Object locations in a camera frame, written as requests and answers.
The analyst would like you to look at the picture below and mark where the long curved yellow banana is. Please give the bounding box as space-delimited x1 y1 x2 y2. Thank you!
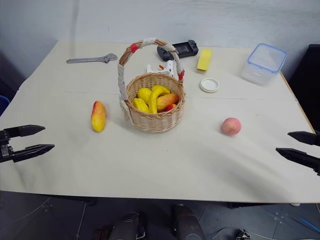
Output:
148 85 171 115

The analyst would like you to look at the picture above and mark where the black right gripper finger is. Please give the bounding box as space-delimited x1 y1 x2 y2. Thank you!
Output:
287 130 320 147
275 147 320 177

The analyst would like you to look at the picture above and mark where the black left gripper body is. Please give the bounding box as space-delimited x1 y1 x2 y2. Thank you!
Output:
0 129 15 164

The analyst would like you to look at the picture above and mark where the orange red mango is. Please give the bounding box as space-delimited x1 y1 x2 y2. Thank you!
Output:
156 93 180 112

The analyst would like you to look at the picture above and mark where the silver adjustable wrench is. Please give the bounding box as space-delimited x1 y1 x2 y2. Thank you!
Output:
66 52 118 65

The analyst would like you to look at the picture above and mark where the short yellow banana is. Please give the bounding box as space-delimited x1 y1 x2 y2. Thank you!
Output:
137 87 153 101
131 97 151 114

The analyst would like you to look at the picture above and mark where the black handheld game controller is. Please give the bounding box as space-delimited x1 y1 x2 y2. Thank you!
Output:
156 40 200 61

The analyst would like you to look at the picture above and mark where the pink peach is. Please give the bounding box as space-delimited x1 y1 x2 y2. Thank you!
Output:
220 117 242 136

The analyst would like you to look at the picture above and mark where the yellow red mango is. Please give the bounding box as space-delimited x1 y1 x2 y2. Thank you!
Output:
90 100 107 133

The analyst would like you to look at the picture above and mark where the wicker basket with handle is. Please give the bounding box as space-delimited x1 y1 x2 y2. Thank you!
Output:
116 37 187 134

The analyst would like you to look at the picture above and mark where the yellow sponge block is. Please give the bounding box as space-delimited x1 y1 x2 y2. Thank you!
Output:
196 48 213 72

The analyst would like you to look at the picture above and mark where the blue bin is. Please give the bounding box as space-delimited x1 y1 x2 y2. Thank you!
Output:
0 95 10 117

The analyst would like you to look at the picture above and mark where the white glue gun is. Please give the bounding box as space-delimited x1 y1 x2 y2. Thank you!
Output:
146 60 175 78

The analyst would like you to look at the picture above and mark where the clear container with blue lid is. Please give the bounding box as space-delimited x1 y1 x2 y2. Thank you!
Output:
240 43 288 87

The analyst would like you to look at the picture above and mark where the white round lid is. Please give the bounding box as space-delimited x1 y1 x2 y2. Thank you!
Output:
199 77 220 94

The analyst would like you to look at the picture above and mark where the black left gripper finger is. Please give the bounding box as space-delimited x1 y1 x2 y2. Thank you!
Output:
11 144 56 164
4 124 47 139

